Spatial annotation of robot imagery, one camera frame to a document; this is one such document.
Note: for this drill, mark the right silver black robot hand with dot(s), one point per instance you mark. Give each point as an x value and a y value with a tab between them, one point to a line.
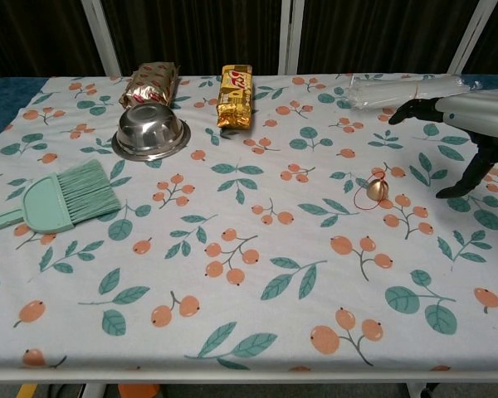
477	112

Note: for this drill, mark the clear pack of white straws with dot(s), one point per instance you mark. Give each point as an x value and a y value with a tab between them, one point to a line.
394	92

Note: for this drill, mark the gold yellow snack packet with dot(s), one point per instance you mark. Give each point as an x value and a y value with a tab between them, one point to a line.
235	97

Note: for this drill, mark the floral fruit-print tablecloth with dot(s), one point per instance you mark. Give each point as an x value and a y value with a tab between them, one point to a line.
240	232

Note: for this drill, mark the upturned stainless steel bowl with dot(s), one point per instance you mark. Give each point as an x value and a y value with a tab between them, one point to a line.
150	132

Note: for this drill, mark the bronze red-print snack packet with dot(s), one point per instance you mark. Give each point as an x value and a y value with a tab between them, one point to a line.
151	84

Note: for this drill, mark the mint green hand brush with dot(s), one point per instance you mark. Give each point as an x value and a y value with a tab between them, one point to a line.
54	201

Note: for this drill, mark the orange object under table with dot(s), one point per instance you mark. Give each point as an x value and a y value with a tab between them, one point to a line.
138	389

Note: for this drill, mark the blue table cover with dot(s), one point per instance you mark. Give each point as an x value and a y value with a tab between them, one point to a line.
4	103

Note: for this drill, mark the white metal frame post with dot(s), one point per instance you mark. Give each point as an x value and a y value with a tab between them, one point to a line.
469	35
289	36
101	37

